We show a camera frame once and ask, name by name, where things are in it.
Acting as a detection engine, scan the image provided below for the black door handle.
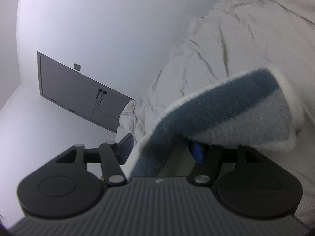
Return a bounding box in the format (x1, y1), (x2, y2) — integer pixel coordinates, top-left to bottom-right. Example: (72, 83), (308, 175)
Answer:
(96, 89), (107, 99)

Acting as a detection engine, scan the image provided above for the cream and blue fleece sweater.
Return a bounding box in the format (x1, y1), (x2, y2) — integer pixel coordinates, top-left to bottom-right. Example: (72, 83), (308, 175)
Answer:
(122, 68), (304, 178)

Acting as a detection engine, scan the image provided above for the grey bed duvet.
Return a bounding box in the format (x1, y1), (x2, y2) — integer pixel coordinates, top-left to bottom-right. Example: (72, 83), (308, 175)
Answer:
(116, 0), (314, 227)

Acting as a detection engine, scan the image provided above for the grey bedroom door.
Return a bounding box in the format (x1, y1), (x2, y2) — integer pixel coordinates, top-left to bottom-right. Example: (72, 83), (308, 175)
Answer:
(37, 52), (132, 133)

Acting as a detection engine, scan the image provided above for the grey wall switch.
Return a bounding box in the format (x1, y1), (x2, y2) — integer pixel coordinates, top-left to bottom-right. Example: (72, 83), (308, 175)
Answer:
(74, 63), (81, 71)

